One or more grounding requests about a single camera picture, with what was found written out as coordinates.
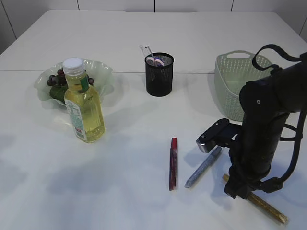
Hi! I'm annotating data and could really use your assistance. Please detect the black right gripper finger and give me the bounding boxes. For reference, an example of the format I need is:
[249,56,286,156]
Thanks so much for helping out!
[223,174,251,199]

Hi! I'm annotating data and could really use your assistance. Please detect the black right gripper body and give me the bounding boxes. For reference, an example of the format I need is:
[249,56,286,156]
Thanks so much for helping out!
[229,113,289,186]

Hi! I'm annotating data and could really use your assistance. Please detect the silver glitter pen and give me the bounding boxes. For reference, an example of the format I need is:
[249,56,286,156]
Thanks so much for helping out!
[184,146,222,188]

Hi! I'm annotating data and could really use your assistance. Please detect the gold glitter pen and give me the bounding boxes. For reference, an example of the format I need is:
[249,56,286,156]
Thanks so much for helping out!
[222,173,288,225]

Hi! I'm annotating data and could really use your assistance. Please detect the red glitter pen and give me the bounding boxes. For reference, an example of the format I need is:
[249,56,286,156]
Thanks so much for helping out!
[168,137,177,191]

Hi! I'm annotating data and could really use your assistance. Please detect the pink small scissors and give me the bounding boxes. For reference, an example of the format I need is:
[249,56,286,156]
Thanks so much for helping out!
[145,57,155,66]

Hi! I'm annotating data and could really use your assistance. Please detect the clear plastic ruler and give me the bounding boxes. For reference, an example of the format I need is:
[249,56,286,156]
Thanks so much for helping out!
[139,45,153,57]

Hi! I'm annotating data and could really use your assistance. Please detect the yellow tea drink bottle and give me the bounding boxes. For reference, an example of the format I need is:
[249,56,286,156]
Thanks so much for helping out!
[62,57,105,143]

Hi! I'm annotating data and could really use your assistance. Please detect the purple grape bunch with leaf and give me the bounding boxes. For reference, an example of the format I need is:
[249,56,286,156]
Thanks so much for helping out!
[46,69,94,103]

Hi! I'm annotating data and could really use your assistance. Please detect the blue scissors with sheath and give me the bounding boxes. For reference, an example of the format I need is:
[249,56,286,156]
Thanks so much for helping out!
[153,57,164,67]

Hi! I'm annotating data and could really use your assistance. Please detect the blue black right robot arm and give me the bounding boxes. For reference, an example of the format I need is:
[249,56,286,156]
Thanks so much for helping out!
[224,58,307,199]

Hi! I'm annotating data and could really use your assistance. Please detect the green plastic woven basket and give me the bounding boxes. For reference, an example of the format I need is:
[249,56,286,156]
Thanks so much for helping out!
[214,50,272,121]

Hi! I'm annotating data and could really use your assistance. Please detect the black mesh pen holder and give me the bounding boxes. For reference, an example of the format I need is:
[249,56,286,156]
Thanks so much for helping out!
[145,52,175,97]

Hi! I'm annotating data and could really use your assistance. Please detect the green wavy glass plate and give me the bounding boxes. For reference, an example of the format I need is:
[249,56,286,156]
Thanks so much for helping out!
[34,59,114,106]

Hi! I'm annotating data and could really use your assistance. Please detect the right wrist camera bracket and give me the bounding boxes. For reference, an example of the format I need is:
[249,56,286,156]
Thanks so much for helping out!
[196,118,241,153]

